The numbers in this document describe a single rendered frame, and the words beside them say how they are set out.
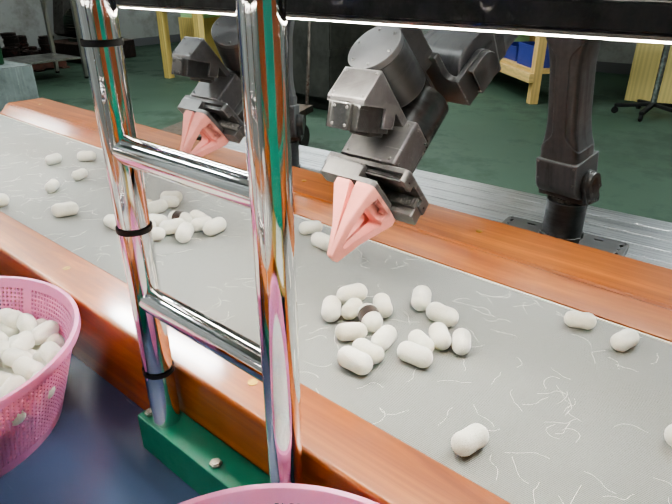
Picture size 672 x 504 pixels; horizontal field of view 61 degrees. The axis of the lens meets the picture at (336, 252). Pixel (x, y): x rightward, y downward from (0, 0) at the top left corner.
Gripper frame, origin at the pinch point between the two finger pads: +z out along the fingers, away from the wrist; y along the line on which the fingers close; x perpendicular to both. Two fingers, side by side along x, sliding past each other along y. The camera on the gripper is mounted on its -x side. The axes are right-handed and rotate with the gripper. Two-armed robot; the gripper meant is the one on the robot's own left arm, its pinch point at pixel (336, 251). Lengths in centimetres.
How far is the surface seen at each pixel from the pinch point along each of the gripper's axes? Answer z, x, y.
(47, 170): 2, 8, -73
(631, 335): -6.7, 14.0, 25.2
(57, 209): 8.7, 0.9, -48.9
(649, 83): -372, 406, -92
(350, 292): 1.8, 6.7, -0.5
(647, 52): -389, 386, -99
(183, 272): 8.3, 3.3, -21.0
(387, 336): 4.9, 4.0, 7.4
